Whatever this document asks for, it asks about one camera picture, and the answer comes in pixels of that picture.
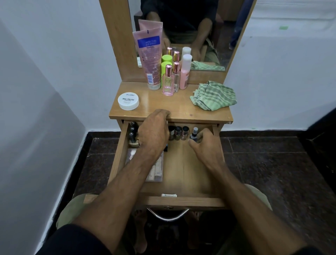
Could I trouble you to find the person's left foot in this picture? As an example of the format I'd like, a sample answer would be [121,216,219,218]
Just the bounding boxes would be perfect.
[132,210,148,254]

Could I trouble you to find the person's olive green trousers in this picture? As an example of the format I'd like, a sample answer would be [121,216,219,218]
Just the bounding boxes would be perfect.
[56,184,273,255]

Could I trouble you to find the person's left hand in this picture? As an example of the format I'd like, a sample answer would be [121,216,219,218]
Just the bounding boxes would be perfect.
[138,109,171,157]

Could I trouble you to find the wooden dressing table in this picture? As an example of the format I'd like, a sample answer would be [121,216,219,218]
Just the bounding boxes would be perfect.
[99,0,257,132]

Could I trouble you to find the person's black right sleeve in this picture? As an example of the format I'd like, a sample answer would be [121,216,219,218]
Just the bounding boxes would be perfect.
[293,246,325,255]

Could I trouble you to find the person's right hand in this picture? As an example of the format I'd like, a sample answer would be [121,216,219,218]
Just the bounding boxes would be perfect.
[188,128,226,173]

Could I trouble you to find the slim clear perfume bottle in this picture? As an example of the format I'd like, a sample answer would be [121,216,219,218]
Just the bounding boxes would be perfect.
[173,61,181,93]

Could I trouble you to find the white nail polish remover jar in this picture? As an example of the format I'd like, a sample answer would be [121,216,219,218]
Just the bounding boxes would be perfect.
[117,92,140,111]

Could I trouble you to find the pink spray bottle white cap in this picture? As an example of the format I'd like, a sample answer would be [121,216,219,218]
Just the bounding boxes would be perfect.
[179,54,192,90]

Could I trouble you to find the dressing table mirror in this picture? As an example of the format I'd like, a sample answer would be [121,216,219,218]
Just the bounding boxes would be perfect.
[128,0,254,71]

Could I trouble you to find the clear plastic compartment box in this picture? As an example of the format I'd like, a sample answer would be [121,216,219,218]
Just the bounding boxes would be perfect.
[125,148,164,182]

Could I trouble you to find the pink perfume bottle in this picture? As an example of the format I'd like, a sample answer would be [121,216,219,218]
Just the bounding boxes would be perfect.
[162,64,175,97]

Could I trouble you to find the pink cosmetic lotion tube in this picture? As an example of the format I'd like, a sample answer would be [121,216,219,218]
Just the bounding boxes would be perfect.
[132,27,163,91]

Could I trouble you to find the green striped cloth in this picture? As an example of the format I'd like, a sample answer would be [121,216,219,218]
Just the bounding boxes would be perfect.
[190,81,238,112]

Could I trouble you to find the person's black sleeve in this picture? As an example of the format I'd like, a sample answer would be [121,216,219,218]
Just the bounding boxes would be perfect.
[293,246,325,255]
[35,224,112,255]

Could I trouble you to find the person's left forearm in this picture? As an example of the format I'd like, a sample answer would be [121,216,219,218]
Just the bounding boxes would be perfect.
[72,150,163,254]

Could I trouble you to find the person's right forearm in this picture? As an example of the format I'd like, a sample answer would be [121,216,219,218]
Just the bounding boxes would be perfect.
[212,165,308,255]

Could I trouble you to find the beige polish bottle black cap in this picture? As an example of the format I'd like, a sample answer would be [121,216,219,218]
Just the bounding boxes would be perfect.
[128,131,140,147]

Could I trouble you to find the lime green bottle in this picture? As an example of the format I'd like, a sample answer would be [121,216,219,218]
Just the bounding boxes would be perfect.
[161,62,173,79]

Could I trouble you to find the wooden drawer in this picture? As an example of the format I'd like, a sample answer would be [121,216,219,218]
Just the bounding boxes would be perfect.
[83,120,229,211]

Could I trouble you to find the person's black left sleeve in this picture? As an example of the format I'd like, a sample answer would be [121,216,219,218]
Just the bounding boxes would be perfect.
[35,224,112,255]

